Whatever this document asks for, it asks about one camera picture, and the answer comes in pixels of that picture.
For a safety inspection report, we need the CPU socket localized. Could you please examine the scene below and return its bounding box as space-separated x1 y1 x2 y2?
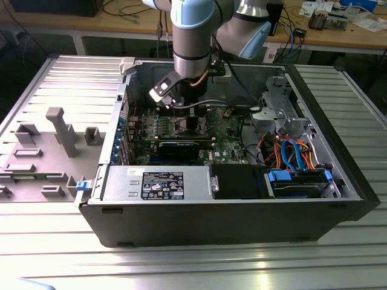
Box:
171 116 210 137

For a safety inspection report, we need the black graphics card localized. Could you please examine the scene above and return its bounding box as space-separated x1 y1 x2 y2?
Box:
132 135 216 163

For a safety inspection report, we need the green motherboard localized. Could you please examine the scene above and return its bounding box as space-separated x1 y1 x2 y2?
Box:
125 104 252 166

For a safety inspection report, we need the beige plastic case latch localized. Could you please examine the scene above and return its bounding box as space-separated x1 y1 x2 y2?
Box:
119 57 137 76

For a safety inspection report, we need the metal drive cage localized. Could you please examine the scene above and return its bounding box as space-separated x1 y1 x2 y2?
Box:
249 75 315 138

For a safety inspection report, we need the wooden desk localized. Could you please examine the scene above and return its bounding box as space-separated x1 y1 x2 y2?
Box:
0 0 387 57

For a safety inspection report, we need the tall black desktop box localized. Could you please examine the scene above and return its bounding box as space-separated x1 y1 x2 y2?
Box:
268 0 285 37

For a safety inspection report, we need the grey power supply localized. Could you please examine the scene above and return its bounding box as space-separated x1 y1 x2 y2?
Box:
102 165 212 202

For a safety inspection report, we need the black PC case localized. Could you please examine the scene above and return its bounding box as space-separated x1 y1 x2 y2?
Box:
74 57 382 248

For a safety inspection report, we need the hard disk in blue carrier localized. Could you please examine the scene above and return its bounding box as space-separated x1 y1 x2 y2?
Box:
265 169 334 199

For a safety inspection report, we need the copper finned heat sink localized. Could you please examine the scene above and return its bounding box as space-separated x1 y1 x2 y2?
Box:
308 8 330 31

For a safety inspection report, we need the large black monitor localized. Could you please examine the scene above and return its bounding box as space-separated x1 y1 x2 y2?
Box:
8 0 105 18

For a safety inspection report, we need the grey parts rack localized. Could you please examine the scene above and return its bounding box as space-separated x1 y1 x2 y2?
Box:
0 107 106 203

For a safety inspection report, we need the pale blue rounded object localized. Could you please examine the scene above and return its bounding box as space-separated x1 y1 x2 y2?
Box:
16 277 58 290

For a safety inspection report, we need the copper coloured gripper cable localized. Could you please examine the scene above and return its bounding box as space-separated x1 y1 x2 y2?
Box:
189 71 209 90

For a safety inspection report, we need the dark camera cable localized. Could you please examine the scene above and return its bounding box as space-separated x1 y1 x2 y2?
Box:
171 98 230 110
225 62 264 105

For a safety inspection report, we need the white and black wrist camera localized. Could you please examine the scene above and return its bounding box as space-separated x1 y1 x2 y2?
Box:
149 71 183 110

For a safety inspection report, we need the black side wrist camera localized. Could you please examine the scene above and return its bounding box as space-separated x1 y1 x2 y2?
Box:
210 59 233 85

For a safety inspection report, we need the hanging grey USB cable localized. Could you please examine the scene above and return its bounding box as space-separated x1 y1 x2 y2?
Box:
155 11 164 58
164 11 171 58

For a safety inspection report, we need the orange wire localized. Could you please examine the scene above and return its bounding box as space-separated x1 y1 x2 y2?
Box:
294 138 318 170
261 135 285 166

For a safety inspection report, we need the blue wire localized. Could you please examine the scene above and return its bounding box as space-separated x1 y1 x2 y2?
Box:
279 138 308 173

